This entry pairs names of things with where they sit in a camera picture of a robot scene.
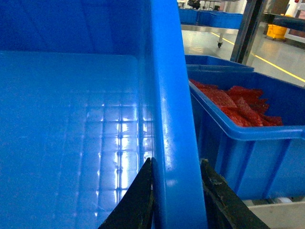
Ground yellow mop bucket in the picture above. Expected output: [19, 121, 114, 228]
[266, 24, 287, 42]

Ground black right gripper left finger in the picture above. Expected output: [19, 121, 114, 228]
[99, 158, 154, 229]

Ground large blue plastic crate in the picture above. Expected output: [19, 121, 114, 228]
[0, 0, 207, 229]

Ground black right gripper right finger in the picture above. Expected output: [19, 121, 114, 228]
[200, 159, 269, 229]

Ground red bubble wrap bags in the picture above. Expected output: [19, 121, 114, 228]
[190, 79, 283, 127]

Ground blue crate with red bags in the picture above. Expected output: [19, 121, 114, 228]
[188, 70, 305, 199]

